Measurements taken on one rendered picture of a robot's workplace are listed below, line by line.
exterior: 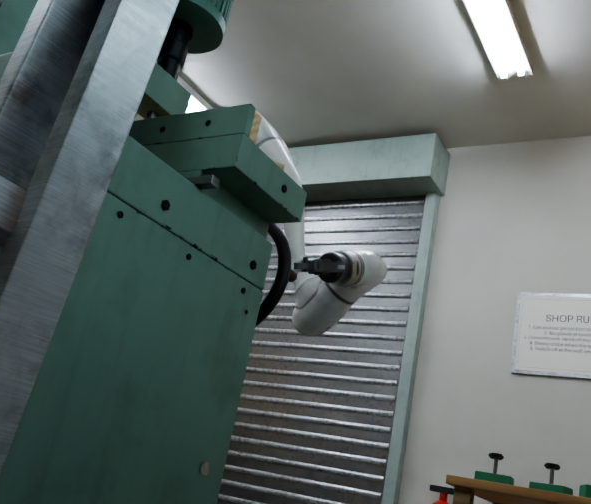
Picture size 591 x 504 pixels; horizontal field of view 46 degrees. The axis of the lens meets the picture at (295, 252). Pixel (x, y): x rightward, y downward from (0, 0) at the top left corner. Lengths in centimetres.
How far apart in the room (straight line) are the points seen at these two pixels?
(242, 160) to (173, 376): 35
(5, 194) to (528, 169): 418
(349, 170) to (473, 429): 177
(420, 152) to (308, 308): 271
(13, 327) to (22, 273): 3
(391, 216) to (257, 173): 345
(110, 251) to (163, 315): 14
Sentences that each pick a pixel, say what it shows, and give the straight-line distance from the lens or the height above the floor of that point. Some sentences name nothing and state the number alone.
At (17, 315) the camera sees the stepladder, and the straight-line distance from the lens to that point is 39.
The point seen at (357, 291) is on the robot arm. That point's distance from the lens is 178.
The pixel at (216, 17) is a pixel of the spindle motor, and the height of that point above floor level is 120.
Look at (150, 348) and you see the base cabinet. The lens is 101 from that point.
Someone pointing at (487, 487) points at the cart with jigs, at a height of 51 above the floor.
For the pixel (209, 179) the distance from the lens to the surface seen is 107.
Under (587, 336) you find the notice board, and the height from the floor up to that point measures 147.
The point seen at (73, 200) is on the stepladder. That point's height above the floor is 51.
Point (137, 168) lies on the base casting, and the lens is 100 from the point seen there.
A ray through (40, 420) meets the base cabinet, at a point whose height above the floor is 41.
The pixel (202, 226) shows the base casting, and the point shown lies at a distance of 109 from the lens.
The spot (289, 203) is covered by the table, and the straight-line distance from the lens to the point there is 121.
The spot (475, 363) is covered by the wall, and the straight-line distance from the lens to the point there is 409.
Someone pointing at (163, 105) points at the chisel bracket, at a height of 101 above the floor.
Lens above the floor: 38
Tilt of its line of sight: 19 degrees up
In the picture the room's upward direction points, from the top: 12 degrees clockwise
